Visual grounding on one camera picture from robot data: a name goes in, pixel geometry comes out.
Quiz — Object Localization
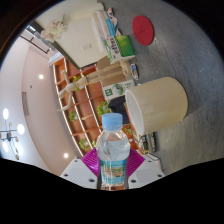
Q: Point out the brown chair back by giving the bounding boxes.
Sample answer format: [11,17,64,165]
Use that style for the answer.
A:
[96,56,131,84]

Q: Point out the flat round red coaster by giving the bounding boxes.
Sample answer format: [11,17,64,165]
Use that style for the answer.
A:
[131,14,155,47]

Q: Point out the white tissue pack stack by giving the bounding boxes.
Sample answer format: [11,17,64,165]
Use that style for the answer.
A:
[94,9,118,44]

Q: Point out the green tissue box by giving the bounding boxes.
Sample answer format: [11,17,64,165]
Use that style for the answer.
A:
[102,34,136,65]

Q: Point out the window with grey curtain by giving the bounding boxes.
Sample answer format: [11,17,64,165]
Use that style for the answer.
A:
[19,24,54,54]

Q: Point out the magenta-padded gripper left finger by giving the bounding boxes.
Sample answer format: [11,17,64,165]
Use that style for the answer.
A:
[59,148,102,190]

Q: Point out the clear blue-capped water bottle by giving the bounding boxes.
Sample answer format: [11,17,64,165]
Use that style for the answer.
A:
[95,112,132,191]

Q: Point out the cream ceramic mug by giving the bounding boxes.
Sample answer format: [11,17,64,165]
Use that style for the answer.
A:
[124,76,189,136]

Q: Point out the white partition panel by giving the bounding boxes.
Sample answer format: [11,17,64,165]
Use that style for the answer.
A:
[34,3,114,69]

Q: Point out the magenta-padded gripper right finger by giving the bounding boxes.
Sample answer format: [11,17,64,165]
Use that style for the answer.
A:
[125,148,166,190]

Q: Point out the round ceiling lights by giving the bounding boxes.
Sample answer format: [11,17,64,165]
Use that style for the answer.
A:
[1,73,70,159]

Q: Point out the wooden shelf unit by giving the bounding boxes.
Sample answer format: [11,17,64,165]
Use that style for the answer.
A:
[51,57,141,158]

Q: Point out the white vase with flowers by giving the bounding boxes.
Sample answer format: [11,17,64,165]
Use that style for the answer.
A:
[40,3,105,43]

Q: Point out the black branching ceiling lamp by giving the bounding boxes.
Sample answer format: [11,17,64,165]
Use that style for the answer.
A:
[0,121,21,161]

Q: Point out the book stack with nebula cover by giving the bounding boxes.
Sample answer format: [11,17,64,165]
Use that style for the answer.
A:
[128,124,158,155]

